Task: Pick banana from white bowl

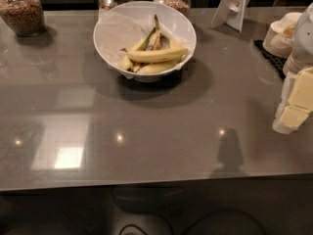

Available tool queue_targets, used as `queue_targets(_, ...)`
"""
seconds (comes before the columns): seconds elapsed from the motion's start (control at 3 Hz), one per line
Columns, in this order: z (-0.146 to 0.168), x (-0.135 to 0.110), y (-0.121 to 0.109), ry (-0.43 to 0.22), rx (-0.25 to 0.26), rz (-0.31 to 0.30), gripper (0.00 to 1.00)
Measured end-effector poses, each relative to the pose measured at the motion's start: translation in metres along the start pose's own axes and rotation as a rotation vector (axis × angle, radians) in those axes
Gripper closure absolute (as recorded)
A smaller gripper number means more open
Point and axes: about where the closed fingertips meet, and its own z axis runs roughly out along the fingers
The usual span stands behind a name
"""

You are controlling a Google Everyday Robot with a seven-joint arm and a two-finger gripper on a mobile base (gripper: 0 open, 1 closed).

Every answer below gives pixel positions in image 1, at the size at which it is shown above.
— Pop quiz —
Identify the black rubber mat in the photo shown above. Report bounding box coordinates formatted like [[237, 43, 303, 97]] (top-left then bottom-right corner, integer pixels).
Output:
[[253, 40, 287, 80]]

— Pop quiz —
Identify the far paper cup stack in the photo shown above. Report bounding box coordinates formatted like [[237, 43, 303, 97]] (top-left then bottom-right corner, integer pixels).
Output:
[[262, 12, 301, 59]]

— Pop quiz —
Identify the left small yellow banana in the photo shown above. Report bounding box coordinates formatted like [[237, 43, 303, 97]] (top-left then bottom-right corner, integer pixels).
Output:
[[119, 39, 147, 71]]

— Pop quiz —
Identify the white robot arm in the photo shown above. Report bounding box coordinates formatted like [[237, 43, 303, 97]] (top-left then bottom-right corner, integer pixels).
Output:
[[272, 3, 313, 134]]

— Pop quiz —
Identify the black cable on floor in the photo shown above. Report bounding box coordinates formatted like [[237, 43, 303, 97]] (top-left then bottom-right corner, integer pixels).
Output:
[[112, 186, 268, 235]]

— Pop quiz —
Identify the paper cup stack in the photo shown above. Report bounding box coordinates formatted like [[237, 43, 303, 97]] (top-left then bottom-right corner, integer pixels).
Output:
[[262, 12, 301, 59], [283, 54, 313, 75]]

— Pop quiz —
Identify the near paper cup stack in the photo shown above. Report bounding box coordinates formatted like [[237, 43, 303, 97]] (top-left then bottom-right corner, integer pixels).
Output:
[[283, 54, 313, 75]]

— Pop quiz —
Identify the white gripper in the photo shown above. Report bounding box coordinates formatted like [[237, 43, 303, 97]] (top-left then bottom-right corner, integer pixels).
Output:
[[272, 68, 313, 134]]

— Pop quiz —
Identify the white bowl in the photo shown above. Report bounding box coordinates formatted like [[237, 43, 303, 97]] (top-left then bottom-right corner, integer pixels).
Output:
[[93, 1, 197, 82]]

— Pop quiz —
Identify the left glass cereal jar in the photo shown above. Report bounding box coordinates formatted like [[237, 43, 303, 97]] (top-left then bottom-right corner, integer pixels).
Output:
[[0, 0, 45, 36]]

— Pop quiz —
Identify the spotted banana with sticker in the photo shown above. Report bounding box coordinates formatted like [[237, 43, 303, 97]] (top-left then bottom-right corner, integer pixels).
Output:
[[146, 16, 162, 51]]

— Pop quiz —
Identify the white sign stand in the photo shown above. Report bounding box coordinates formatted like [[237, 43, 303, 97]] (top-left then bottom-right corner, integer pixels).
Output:
[[210, 0, 250, 32]]

